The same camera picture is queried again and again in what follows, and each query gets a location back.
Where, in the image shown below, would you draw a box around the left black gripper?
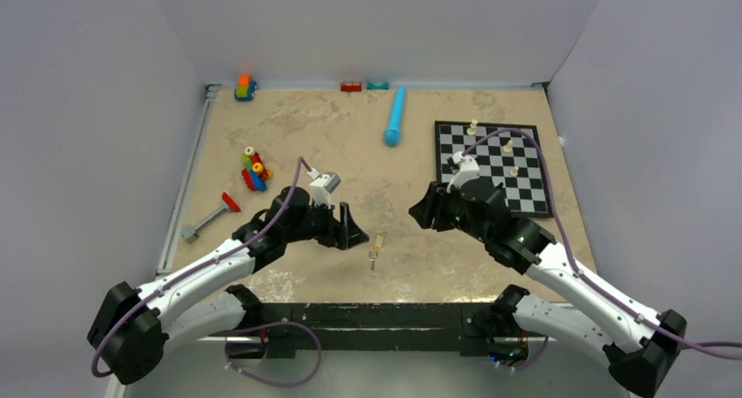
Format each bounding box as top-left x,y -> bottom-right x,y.
283,196 -> 367,249

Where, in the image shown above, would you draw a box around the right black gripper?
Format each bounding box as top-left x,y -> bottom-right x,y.
408,179 -> 490,243

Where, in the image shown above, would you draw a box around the yellow key tag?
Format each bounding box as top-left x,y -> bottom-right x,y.
374,232 -> 387,251

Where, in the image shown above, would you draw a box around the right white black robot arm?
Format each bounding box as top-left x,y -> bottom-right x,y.
409,178 -> 687,397

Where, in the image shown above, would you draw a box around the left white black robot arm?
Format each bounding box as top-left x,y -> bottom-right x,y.
87,186 -> 369,385

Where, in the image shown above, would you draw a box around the blue cylinder tube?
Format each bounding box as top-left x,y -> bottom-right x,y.
383,86 -> 406,147

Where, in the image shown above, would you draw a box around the white chess piece top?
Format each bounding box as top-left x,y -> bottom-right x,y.
466,120 -> 478,136

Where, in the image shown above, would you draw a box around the black white chessboard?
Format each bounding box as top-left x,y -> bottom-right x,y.
434,121 -> 553,219

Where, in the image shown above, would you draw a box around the colourful block stack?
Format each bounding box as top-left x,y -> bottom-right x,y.
241,146 -> 273,192

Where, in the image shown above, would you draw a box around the teal toy piece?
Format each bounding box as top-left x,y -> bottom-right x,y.
366,80 -> 389,90

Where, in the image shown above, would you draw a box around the red toy block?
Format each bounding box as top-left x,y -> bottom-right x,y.
339,80 -> 363,93

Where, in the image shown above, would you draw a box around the grey bar with red end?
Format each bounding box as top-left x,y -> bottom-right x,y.
180,192 -> 241,243

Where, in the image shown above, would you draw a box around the colourful toy car blocks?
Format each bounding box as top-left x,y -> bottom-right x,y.
234,74 -> 257,101

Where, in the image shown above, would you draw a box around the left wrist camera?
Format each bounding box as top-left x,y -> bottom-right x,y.
307,168 -> 341,207

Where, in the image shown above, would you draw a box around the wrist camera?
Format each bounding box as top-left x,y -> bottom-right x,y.
446,151 -> 480,192
307,168 -> 341,207

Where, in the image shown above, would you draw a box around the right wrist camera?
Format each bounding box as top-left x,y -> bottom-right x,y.
446,151 -> 480,192

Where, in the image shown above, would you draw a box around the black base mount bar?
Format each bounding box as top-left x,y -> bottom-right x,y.
225,303 -> 542,365

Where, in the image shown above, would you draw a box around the aluminium frame rail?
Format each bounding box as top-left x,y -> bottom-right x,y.
104,85 -> 224,398

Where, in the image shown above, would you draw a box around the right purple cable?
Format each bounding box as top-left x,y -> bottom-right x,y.
460,127 -> 742,374

